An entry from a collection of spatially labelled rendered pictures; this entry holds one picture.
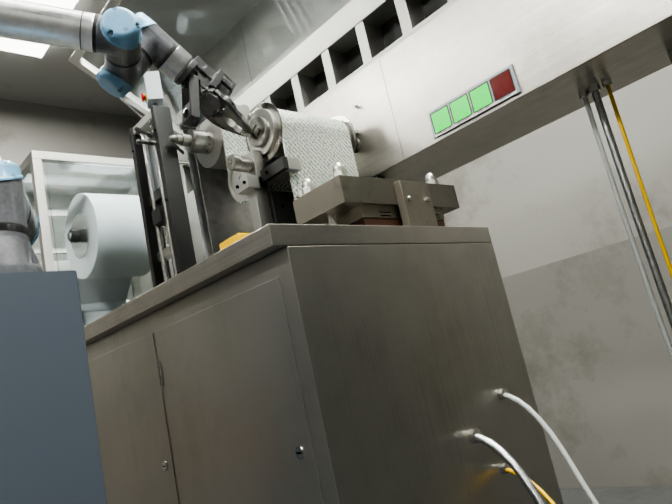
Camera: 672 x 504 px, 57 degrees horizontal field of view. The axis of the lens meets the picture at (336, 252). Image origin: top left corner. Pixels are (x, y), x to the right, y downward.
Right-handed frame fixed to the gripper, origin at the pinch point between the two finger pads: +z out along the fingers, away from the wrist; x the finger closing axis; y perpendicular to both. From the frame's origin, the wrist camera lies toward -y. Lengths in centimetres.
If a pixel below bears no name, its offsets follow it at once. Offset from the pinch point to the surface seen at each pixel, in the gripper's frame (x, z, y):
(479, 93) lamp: -44, 32, 18
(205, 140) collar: 19.9, -3.2, 6.8
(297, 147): -8.4, 10.9, 0.3
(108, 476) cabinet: 55, 30, -72
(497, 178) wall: 24, 113, 103
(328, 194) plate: -23.8, 16.1, -19.4
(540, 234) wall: 11, 133, 80
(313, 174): -8.4, 17.8, -2.9
